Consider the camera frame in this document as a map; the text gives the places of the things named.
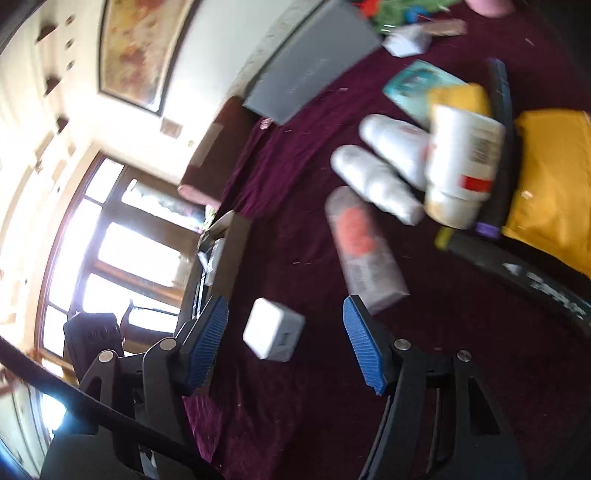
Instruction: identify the white bottle red label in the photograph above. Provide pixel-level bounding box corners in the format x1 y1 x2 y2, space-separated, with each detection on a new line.
425 105 504 230

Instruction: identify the cardboard tray box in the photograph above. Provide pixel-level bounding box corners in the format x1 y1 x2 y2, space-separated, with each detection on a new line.
174 210 252 333

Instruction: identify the black marker green cap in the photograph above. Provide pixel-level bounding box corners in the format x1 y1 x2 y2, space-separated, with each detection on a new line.
435 227 590 339

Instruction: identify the yellow padded envelope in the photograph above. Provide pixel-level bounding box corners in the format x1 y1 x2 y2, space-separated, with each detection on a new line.
503 109 590 276

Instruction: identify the grey shoe box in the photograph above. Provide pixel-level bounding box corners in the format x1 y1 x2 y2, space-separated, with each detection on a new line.
243 1 382 125

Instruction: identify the white spray bottle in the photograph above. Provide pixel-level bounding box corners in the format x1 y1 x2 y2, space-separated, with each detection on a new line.
331 145 424 226

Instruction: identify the white power adapter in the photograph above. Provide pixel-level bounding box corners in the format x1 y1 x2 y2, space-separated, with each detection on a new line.
242 298 305 362

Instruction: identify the pink label strip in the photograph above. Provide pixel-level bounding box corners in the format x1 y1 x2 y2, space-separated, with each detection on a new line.
420 19 468 37

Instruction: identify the green cloth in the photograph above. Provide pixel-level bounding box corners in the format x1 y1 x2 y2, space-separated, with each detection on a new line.
361 0 459 35

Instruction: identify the white charger on bed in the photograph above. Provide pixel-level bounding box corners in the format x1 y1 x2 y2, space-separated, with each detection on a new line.
383 24 432 58

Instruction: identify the white lotion bottle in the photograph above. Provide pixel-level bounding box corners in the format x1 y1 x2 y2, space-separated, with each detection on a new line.
359 114 430 191

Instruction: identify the white bottle small label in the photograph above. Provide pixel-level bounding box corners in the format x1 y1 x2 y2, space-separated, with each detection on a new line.
197 238 225 287

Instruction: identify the maroon headboard cushion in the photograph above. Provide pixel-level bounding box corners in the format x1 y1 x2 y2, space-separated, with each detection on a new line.
177 96 259 208

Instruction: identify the clear case orange item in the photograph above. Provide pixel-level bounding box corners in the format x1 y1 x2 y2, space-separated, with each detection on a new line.
325 186 410 314

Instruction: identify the teal tissue pack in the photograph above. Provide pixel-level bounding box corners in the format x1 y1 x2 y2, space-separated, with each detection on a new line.
383 60 466 128

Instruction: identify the black marker purple cap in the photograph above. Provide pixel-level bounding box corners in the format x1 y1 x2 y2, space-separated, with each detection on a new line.
475 58 514 240

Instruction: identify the pink thermos flask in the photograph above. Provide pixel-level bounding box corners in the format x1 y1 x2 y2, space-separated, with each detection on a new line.
465 0 515 18

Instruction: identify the framed painting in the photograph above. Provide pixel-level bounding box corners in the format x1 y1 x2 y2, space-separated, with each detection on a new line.
98 0 199 116

